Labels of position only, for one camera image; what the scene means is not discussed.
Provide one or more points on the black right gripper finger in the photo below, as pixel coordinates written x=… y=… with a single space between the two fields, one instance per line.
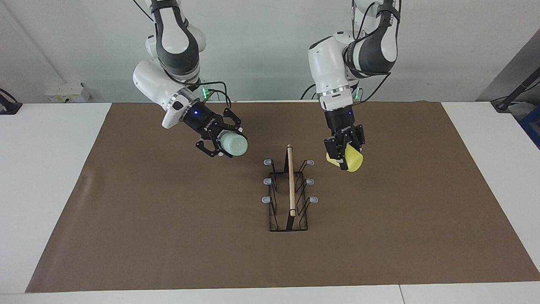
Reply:
x=211 y=147
x=232 y=121

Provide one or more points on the brown table mat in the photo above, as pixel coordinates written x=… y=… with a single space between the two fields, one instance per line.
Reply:
x=211 y=253

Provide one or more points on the yellow plastic cup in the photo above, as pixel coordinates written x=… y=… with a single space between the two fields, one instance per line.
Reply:
x=353 y=161

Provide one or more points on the pale green plastic cup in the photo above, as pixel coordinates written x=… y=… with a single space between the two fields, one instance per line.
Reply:
x=234 y=144

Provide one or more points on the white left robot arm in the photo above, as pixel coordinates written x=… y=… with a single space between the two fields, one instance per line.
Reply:
x=329 y=63

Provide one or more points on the grey partition panel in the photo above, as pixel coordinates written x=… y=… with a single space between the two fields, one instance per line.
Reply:
x=514 y=67

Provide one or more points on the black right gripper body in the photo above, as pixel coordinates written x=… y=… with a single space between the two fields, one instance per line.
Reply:
x=204 y=122

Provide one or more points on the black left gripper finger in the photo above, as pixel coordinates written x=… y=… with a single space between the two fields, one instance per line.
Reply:
x=358 y=137
x=338 y=150

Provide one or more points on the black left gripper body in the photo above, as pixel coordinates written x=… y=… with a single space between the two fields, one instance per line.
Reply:
x=342 y=122

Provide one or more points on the blue box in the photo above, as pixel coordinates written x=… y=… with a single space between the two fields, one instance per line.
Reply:
x=532 y=126

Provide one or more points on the white power box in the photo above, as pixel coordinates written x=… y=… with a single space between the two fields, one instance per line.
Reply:
x=67 y=92

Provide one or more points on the black clamp mount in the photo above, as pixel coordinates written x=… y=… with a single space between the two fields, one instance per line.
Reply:
x=9 y=107

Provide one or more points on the black stand pole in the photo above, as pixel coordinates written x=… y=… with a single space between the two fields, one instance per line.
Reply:
x=517 y=93

